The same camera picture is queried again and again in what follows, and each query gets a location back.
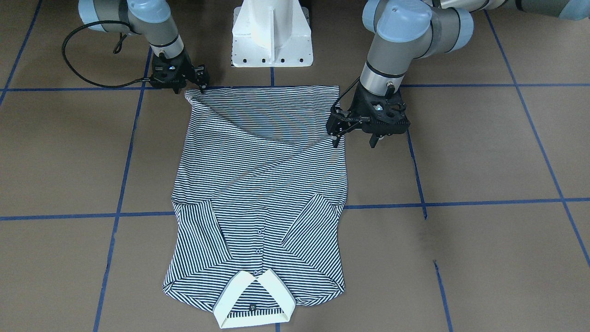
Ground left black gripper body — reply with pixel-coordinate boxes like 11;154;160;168
349;85;410;135

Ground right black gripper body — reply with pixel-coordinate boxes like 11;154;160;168
149;50;196;89

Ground navy white striped polo shirt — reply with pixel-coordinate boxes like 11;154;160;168
162;85;348;329

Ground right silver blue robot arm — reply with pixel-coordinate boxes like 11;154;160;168
61;0;209;94

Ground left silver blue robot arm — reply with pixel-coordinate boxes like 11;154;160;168
326;0;590;147

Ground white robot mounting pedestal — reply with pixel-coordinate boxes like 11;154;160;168
230;0;314;68

